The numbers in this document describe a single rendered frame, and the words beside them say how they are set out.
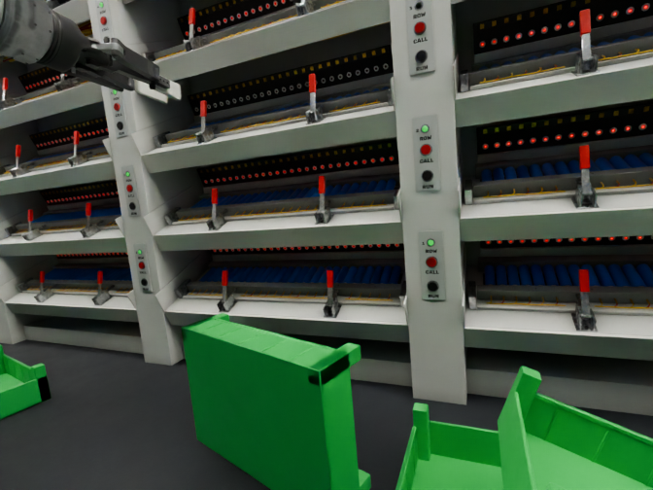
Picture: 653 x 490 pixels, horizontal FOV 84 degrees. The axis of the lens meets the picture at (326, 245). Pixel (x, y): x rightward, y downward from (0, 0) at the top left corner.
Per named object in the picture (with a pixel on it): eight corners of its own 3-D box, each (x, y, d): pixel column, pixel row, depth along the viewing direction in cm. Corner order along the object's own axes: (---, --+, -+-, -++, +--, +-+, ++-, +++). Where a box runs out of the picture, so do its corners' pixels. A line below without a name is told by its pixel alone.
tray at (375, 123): (398, 136, 63) (391, 78, 59) (149, 173, 87) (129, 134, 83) (413, 111, 79) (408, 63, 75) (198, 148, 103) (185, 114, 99)
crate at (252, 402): (334, 534, 42) (371, 488, 48) (319, 369, 39) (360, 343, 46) (196, 440, 61) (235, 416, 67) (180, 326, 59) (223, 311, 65)
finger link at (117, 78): (80, 66, 55) (73, 68, 56) (135, 94, 66) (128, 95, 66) (79, 41, 55) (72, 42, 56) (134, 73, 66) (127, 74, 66)
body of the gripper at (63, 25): (20, 67, 51) (85, 90, 60) (57, 53, 48) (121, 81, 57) (18, 14, 51) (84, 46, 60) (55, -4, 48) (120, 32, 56)
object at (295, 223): (405, 243, 66) (395, 171, 59) (160, 251, 90) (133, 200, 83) (418, 197, 82) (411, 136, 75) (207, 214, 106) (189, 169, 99)
